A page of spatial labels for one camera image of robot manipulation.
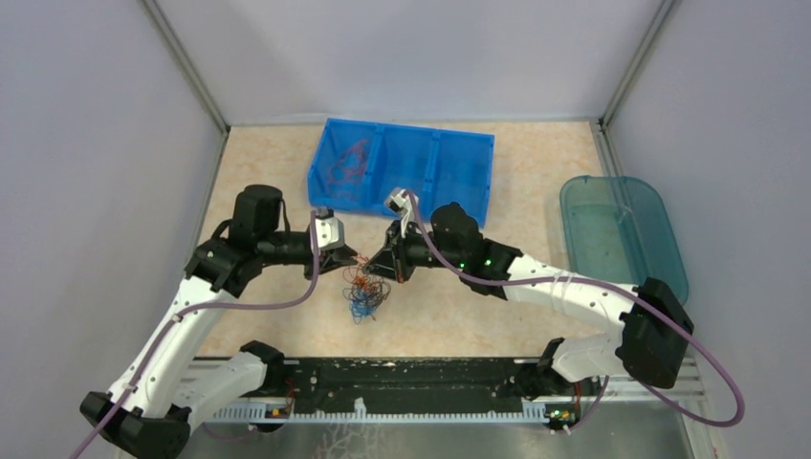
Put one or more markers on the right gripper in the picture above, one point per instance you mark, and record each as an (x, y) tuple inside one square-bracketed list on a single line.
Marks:
[(394, 264)]

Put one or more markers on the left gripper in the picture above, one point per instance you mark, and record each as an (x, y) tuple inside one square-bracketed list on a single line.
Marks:
[(336, 258)]

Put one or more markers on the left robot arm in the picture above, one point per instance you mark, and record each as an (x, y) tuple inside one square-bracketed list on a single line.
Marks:
[(148, 412)]

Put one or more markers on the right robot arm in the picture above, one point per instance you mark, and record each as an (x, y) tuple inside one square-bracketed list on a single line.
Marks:
[(644, 329)]

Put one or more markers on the blue three-compartment plastic bin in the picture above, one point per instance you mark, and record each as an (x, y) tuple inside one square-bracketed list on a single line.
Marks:
[(358, 163)]

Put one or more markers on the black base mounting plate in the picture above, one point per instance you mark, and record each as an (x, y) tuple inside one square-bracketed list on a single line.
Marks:
[(417, 386)]

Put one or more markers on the teal translucent plastic tray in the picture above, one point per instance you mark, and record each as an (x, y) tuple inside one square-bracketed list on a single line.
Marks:
[(617, 229)]

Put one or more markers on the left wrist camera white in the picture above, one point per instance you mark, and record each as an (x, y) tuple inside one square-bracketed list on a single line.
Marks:
[(329, 230)]

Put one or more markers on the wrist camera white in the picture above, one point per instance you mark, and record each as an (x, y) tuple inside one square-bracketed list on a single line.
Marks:
[(399, 202), (329, 230)]

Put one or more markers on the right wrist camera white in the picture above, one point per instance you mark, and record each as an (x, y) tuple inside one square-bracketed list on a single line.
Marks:
[(399, 202)]

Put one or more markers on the aluminium frame rail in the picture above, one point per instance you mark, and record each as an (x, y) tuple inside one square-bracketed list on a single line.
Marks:
[(686, 385)]

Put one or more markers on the white slotted cable duct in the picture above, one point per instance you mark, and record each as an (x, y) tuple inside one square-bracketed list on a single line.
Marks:
[(260, 413)]

